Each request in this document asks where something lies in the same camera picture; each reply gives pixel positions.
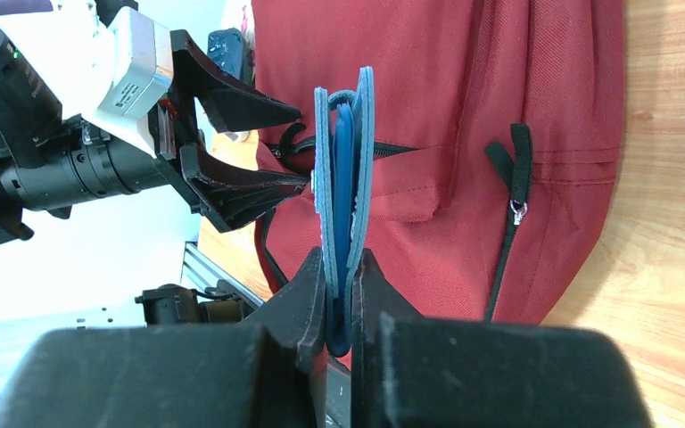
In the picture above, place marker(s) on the red backpack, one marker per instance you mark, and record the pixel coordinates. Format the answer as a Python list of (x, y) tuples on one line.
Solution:
[(499, 125)]

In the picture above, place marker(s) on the blue snap wallet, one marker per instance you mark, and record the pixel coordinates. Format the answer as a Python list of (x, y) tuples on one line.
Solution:
[(341, 183)]

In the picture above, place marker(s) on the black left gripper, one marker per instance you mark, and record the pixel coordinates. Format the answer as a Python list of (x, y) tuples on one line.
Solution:
[(51, 164)]

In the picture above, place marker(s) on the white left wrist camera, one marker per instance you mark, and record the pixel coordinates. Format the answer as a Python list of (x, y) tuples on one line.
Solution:
[(114, 73)]

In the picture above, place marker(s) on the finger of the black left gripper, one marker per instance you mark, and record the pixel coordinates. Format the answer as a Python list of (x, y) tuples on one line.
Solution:
[(231, 197)]

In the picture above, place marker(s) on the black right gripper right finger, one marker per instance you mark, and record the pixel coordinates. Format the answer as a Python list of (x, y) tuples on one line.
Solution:
[(414, 371)]

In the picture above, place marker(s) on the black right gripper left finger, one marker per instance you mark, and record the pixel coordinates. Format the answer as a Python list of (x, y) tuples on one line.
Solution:
[(268, 370)]

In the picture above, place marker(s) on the dark blue leaf plate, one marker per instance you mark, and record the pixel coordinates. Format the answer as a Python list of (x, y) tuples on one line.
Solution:
[(230, 52)]

